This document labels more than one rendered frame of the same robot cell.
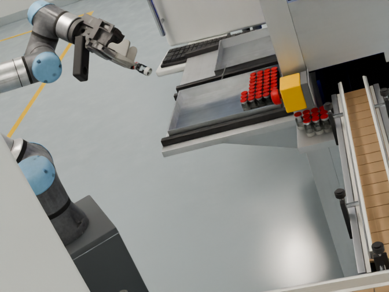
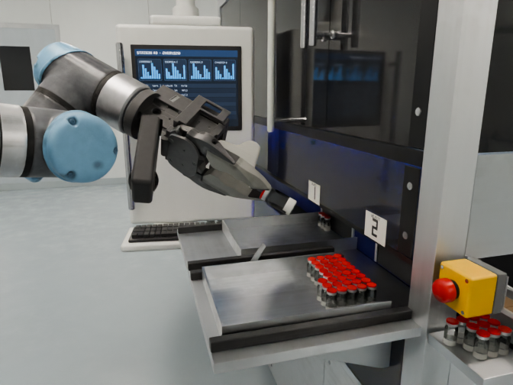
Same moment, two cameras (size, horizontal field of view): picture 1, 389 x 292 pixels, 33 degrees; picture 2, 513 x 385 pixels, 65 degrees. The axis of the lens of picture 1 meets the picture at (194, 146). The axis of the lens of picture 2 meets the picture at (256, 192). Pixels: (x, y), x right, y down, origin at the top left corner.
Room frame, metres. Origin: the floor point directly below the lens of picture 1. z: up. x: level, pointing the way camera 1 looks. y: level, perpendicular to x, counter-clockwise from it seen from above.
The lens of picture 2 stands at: (1.17, 0.35, 1.32)
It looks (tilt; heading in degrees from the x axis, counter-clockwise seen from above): 14 degrees down; 327
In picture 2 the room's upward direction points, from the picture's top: straight up
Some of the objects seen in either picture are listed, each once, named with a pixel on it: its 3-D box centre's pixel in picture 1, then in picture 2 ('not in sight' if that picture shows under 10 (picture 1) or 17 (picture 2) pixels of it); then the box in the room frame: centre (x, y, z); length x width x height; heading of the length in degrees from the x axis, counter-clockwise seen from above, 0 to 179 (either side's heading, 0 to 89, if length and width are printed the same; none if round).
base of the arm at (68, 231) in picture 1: (57, 218); not in sight; (1.64, 0.44, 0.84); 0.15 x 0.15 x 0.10
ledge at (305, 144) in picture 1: (323, 131); (485, 352); (1.47, -0.33, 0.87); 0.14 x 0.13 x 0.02; 73
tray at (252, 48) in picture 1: (265, 46); (285, 233); (2.10, -0.35, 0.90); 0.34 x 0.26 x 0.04; 73
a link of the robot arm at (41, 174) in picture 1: (38, 184); not in sight; (1.64, 0.44, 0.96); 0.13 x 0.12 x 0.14; 10
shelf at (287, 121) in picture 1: (246, 80); (282, 266); (1.96, -0.24, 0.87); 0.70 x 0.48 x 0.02; 163
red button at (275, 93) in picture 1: (278, 96); (446, 289); (1.51, -0.25, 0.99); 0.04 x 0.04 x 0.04; 73
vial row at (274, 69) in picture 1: (275, 86); (352, 278); (1.76, -0.29, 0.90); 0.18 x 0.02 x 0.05; 163
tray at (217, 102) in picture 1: (227, 101); (288, 289); (1.81, -0.14, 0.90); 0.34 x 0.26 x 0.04; 72
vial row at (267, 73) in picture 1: (268, 88); (343, 279); (1.77, -0.27, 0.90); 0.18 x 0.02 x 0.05; 162
